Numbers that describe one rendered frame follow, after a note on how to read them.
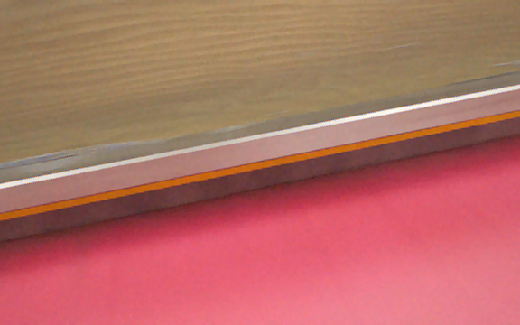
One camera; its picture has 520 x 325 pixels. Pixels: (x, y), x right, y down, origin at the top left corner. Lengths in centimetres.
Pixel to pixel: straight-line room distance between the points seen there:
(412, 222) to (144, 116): 10
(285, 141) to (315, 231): 4
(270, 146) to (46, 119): 7
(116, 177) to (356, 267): 8
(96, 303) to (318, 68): 11
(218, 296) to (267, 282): 2
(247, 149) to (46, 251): 9
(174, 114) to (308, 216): 7
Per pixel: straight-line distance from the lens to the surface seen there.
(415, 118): 18
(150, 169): 16
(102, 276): 18
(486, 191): 21
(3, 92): 17
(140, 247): 19
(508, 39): 21
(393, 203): 20
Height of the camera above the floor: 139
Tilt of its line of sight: 59 degrees down
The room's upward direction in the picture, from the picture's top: 1 degrees clockwise
